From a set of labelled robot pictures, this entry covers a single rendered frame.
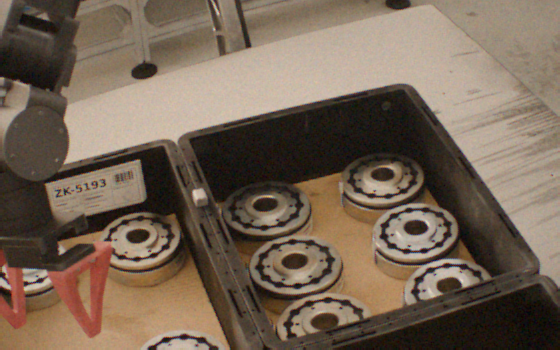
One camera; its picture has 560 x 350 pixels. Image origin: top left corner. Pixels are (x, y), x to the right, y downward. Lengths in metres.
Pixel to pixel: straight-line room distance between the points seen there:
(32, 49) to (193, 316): 0.48
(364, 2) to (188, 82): 1.77
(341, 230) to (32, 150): 0.62
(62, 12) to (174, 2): 2.88
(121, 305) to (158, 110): 0.63
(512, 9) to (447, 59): 1.69
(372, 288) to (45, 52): 0.54
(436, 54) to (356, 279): 0.74
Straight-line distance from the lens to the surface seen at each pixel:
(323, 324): 1.24
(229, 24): 2.16
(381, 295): 1.30
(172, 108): 1.89
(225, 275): 1.19
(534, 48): 3.43
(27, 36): 0.92
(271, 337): 1.12
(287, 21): 3.58
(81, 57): 3.31
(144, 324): 1.30
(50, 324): 1.33
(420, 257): 1.30
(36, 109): 0.85
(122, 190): 1.41
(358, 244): 1.37
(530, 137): 1.78
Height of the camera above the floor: 1.70
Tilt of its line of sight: 35 degrees down
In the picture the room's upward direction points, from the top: 6 degrees counter-clockwise
